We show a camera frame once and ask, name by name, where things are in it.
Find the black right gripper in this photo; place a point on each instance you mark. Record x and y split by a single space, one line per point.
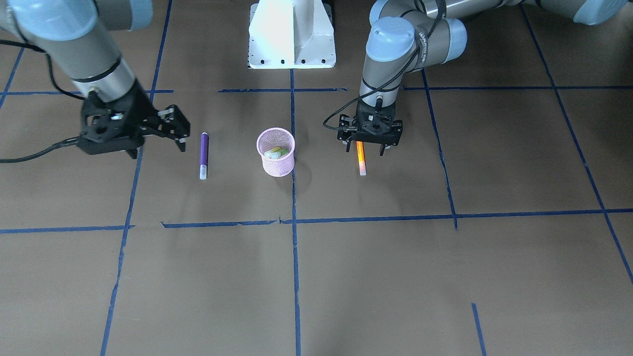
140 108

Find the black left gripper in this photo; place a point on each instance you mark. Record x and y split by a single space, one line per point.
346 134

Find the orange highlighter pen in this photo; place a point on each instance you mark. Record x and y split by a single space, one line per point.
361 158

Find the purple highlighter pen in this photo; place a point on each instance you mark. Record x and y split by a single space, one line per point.
203 156

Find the green highlighter pen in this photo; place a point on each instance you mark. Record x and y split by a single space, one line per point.
276 153

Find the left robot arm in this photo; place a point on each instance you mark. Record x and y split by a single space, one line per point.
406 36

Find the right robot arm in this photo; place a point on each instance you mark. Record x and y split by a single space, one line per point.
76 35

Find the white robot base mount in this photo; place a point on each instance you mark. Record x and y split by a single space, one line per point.
288 34

